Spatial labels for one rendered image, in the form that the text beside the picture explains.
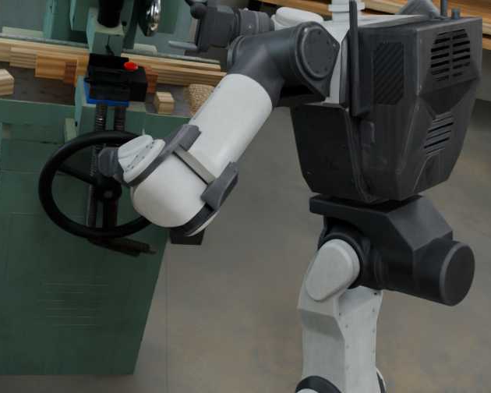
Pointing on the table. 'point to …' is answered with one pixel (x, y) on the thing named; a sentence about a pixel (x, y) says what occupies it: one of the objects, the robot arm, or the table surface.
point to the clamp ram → (107, 61)
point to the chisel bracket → (103, 35)
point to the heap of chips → (196, 96)
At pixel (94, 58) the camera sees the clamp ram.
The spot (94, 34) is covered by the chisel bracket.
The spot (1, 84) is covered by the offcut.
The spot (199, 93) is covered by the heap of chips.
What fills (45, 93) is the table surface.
